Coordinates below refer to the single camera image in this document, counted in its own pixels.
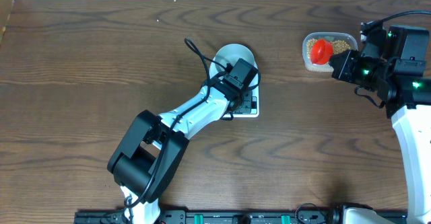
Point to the light grey round bowl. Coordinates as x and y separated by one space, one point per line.
230 53

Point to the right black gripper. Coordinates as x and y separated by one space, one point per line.
343 72

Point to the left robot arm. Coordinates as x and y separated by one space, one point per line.
149 154

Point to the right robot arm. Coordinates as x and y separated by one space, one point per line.
392 63

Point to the clear plastic container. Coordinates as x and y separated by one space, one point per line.
331 36

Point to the pile of soybeans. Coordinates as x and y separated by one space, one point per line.
339 46

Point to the red plastic measuring scoop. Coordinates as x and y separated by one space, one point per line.
321 52

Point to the white digital kitchen scale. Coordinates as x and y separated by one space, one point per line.
250 99

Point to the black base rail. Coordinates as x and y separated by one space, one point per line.
183 217

